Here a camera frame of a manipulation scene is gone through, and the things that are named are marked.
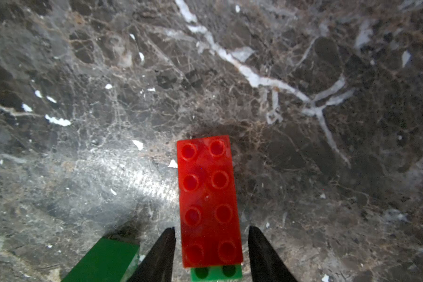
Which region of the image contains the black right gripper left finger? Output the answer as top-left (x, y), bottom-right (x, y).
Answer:
top-left (128, 227), bottom-right (176, 282)

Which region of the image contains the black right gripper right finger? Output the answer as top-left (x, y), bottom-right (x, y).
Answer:
top-left (248, 226), bottom-right (298, 282)

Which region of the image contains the green lego brick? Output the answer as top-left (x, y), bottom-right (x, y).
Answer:
top-left (62, 237), bottom-right (139, 282)
top-left (190, 264), bottom-right (243, 282)

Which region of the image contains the red lego brick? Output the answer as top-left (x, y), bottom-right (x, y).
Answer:
top-left (176, 135), bottom-right (243, 268)

